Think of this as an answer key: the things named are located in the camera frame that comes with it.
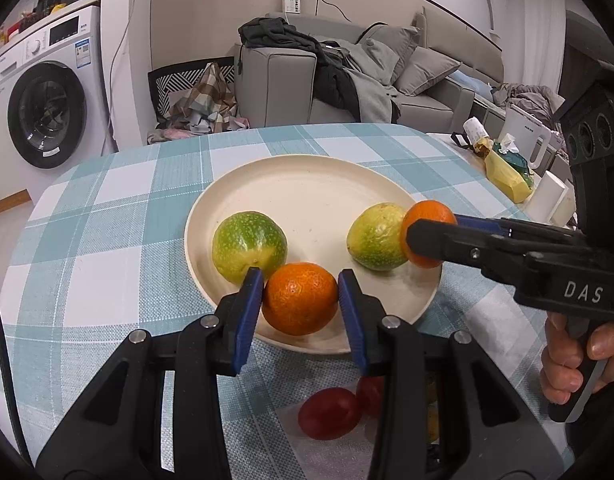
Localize white electric kettle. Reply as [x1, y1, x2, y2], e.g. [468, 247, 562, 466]
[502, 104, 564, 172]

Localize grey blanket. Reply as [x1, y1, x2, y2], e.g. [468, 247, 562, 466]
[491, 82, 564, 117]

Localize person's right hand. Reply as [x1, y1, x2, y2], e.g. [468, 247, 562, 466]
[540, 312, 614, 405]

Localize grey hoodie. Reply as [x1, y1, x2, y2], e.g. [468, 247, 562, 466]
[314, 39, 404, 125]

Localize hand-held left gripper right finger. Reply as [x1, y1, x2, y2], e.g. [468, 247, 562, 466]
[338, 269, 564, 480]

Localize red cherry tomato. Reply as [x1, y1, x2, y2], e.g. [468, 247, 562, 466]
[298, 386, 363, 441]
[356, 375, 387, 417]

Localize cream round plate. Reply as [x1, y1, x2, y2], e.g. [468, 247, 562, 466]
[183, 154, 444, 357]

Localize white curtain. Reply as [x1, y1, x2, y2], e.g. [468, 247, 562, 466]
[506, 0, 568, 97]

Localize black patterned laundry basket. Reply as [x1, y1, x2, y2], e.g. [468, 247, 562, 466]
[147, 57, 236, 122]

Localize orange mandarin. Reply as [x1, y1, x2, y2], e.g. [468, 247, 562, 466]
[261, 262, 340, 337]
[400, 200, 459, 269]

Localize white washing machine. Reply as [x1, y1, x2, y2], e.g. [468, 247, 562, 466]
[0, 5, 119, 170]

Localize dark jacket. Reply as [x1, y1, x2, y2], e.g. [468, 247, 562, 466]
[237, 16, 362, 111]

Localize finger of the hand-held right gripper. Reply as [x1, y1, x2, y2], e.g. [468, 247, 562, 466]
[406, 219, 588, 286]
[454, 214, 585, 247]

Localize green passion fruit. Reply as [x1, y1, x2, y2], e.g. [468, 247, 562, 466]
[347, 202, 410, 272]
[211, 211, 289, 285]

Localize teal checked tablecloth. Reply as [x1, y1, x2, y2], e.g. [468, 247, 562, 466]
[0, 122, 578, 480]

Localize yellow plastic bag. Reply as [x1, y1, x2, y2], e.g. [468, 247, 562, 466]
[484, 147, 536, 205]

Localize light blue cushion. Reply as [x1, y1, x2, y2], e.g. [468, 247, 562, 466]
[454, 71, 494, 99]

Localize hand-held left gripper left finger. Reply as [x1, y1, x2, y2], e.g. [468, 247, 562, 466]
[34, 266, 265, 480]

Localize white cup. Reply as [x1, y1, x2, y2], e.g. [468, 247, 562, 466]
[526, 170, 568, 224]
[552, 180, 578, 227]

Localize pile of clothes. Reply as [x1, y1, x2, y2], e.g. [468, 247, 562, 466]
[147, 114, 251, 145]

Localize grey pillow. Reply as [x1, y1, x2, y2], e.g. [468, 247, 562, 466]
[394, 46, 462, 97]
[357, 22, 421, 86]

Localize teal tissue packet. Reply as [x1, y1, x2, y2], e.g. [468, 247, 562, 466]
[491, 133, 531, 172]

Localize grey sofa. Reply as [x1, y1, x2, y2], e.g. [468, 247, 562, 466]
[233, 7, 505, 128]

